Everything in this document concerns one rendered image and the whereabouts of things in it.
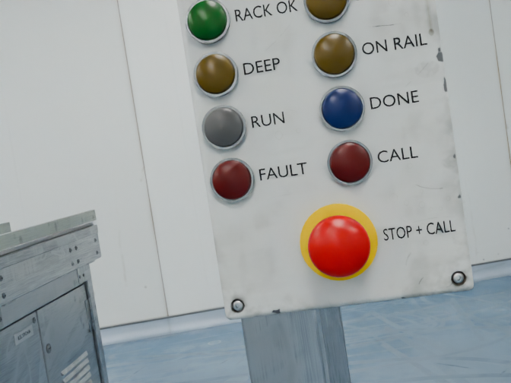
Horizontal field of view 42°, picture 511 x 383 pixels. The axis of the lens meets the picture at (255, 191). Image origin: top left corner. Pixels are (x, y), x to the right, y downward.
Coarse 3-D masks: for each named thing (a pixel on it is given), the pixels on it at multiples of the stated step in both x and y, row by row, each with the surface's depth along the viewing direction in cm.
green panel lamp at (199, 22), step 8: (208, 0) 44; (192, 8) 44; (200, 8) 44; (208, 8) 44; (216, 8) 44; (192, 16) 44; (200, 16) 44; (208, 16) 44; (216, 16) 44; (224, 16) 44; (192, 24) 44; (200, 24) 44; (208, 24) 44; (216, 24) 44; (224, 24) 44; (192, 32) 44; (200, 32) 44; (208, 32) 44; (216, 32) 44
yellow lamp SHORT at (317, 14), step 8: (312, 0) 43; (320, 0) 43; (328, 0) 43; (336, 0) 43; (344, 0) 43; (312, 8) 43; (320, 8) 43; (328, 8) 43; (336, 8) 43; (320, 16) 43; (328, 16) 43; (336, 16) 43
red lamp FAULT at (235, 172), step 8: (232, 160) 45; (216, 168) 45; (224, 168) 45; (232, 168) 44; (240, 168) 44; (216, 176) 45; (224, 176) 45; (232, 176) 44; (240, 176) 44; (248, 176) 45; (216, 184) 45; (224, 184) 45; (232, 184) 45; (240, 184) 44; (248, 184) 45; (224, 192) 45; (232, 192) 45; (240, 192) 45
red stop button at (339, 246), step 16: (320, 224) 42; (336, 224) 42; (352, 224) 42; (320, 240) 42; (336, 240) 42; (352, 240) 42; (368, 240) 42; (320, 256) 42; (336, 256) 42; (352, 256) 42; (368, 256) 42; (336, 272) 42; (352, 272) 42
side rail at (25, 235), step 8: (72, 216) 181; (80, 216) 186; (88, 216) 192; (40, 224) 161; (48, 224) 165; (56, 224) 170; (64, 224) 174; (72, 224) 180; (80, 224) 185; (16, 232) 148; (24, 232) 152; (32, 232) 156; (40, 232) 160; (48, 232) 164; (56, 232) 169; (0, 240) 141; (8, 240) 144; (16, 240) 147; (24, 240) 151; (32, 240) 155; (0, 248) 140
